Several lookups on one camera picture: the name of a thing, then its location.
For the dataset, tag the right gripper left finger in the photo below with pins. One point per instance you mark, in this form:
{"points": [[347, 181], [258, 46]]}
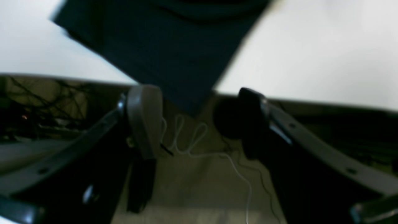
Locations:
{"points": [[79, 181]]}

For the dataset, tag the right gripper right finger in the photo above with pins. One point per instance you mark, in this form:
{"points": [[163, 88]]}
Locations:
{"points": [[315, 183]]}

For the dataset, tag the black T-shirt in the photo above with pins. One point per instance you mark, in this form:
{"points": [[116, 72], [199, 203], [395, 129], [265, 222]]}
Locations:
{"points": [[181, 46]]}

